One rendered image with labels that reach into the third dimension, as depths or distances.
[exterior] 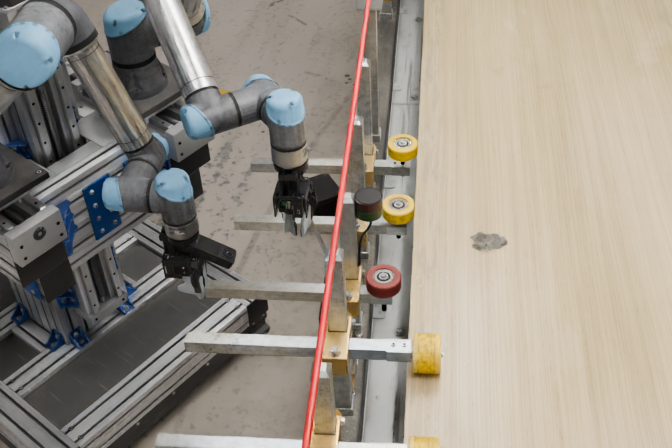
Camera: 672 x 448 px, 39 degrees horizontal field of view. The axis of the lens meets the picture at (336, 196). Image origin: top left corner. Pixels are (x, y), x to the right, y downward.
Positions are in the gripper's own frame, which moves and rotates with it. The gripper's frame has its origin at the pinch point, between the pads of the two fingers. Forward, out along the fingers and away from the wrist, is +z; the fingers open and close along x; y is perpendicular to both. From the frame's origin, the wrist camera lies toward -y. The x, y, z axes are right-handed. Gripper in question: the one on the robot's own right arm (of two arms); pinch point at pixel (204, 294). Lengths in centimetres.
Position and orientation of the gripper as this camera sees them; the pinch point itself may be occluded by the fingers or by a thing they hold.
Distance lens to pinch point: 225.4
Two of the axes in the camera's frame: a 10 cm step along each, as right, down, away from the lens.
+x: -0.9, 6.4, -7.6
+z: 0.5, 7.7, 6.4
